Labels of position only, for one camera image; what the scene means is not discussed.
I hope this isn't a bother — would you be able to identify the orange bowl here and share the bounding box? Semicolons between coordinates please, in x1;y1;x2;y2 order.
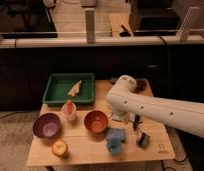
84;110;108;134

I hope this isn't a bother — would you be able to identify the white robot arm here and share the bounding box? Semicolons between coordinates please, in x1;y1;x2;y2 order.
106;75;204;138

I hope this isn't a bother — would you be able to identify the dark grape bunch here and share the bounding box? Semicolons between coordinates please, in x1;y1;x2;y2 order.
136;80;147;92

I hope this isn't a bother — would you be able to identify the red-capped white bottle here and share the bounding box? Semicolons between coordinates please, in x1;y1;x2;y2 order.
62;100;76;123

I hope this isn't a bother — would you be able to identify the green plastic tray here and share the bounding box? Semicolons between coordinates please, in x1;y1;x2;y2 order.
42;73;95;107

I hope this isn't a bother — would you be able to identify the light blue cloth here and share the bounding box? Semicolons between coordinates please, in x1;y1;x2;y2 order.
128;113;136;123

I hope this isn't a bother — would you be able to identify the black marker tool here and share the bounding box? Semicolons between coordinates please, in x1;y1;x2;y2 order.
133;115;140;131

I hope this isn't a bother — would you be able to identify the wooden folding table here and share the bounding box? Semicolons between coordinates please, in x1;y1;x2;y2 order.
27;80;175;166

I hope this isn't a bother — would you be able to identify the blue cup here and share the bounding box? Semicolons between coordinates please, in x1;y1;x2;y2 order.
107;139;121;155

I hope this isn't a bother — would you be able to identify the purple bowl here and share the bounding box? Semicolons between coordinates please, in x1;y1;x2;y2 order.
33;113;61;138

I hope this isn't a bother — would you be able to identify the small black white box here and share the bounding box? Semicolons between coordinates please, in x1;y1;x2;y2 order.
136;132;150;148

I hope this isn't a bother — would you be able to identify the yellow red apple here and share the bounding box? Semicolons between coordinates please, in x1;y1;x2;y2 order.
51;140;68;158

